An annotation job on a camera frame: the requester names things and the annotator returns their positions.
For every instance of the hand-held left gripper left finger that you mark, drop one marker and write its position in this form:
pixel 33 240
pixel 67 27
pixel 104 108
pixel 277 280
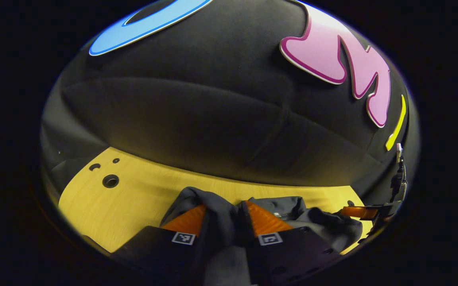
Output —
pixel 161 250

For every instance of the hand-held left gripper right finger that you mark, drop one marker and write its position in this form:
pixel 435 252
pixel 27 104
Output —
pixel 249 222

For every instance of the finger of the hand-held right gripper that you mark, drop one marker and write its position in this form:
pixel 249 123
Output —
pixel 358 212

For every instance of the dark grey button shirt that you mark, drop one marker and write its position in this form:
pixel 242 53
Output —
pixel 324 228

